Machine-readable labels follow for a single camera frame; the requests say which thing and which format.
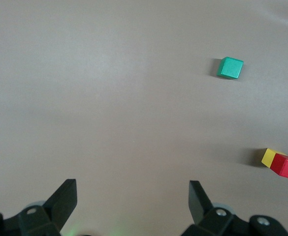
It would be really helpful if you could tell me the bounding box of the green wooden cube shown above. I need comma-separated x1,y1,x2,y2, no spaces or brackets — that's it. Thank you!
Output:
216,57,244,80

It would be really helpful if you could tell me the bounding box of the red wooden cube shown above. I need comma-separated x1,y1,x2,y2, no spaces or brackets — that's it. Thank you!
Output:
269,153,288,181

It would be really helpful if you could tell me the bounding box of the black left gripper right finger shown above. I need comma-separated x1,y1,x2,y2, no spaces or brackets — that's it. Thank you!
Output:
182,180,288,236

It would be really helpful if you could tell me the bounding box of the yellow wooden cube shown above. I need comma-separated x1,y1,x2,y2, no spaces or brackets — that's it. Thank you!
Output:
261,148,288,169

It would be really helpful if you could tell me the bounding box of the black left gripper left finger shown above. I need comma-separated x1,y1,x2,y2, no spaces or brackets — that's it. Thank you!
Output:
0,178,78,236

